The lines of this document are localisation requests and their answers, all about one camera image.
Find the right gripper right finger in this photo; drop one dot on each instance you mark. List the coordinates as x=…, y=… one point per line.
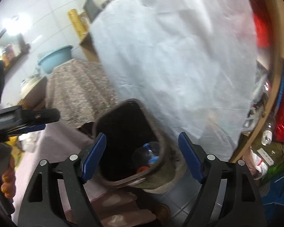
x=242, y=205

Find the wooden framed mirror shelf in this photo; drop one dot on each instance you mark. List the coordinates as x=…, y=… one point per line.
x=12, y=49

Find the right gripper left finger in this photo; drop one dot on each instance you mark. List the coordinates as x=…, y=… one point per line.
x=85, y=170

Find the white cover cloth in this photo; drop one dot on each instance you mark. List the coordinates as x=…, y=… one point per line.
x=192, y=63

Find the floral paisley cloth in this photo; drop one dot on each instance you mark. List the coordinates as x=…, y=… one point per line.
x=81, y=91

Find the light blue basin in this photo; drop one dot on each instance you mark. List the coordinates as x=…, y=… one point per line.
x=55, y=58

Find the brown pot with white lid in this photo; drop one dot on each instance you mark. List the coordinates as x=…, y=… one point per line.
x=33, y=91

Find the wooden side shelf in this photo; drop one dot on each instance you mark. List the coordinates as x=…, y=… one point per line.
x=86, y=45

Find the clear plastic water bottle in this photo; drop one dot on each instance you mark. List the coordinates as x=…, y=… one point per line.
x=148, y=154

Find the left hand yellow nails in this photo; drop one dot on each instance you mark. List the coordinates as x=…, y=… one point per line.
x=8, y=187

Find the yellow wrap roll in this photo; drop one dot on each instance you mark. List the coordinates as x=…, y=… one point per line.
x=79, y=26

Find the white microwave oven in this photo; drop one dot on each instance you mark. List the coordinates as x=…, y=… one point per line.
x=91, y=10

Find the red foam fruit net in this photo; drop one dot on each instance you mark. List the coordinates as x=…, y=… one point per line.
x=142, y=168

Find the brown trash bin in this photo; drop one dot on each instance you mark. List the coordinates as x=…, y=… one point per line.
x=127, y=127

